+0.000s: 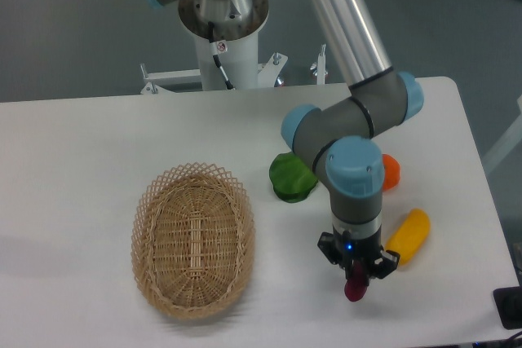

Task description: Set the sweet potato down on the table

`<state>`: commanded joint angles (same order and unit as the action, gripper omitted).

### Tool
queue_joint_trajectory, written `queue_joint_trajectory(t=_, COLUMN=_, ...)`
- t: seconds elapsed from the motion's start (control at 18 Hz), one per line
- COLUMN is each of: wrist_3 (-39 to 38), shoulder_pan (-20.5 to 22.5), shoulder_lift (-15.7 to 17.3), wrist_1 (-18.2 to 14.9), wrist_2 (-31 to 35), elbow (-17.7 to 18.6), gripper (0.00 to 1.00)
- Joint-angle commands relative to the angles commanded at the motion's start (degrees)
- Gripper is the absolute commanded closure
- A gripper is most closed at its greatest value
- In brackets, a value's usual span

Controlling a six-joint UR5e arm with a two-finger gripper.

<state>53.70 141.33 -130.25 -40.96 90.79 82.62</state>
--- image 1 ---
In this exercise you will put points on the white frame leg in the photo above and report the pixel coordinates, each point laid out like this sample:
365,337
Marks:
510,138

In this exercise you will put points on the woven wicker basket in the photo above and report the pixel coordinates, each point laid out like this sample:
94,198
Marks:
193,241

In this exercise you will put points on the purple sweet potato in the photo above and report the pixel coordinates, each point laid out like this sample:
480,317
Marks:
355,289

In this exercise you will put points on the black device at edge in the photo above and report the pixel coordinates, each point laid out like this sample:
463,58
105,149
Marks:
508,303

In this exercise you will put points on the yellow mango toy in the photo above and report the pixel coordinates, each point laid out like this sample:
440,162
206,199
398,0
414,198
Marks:
410,236

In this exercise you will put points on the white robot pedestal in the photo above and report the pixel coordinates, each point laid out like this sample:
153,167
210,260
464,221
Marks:
226,38

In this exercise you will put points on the green bok choy toy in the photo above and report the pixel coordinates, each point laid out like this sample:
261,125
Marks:
292,181

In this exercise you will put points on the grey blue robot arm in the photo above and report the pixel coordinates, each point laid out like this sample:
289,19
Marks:
336,144

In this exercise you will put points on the orange toy fruit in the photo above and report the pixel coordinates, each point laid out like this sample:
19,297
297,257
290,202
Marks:
392,172

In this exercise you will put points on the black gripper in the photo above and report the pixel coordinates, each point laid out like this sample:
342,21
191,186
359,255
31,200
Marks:
344,249

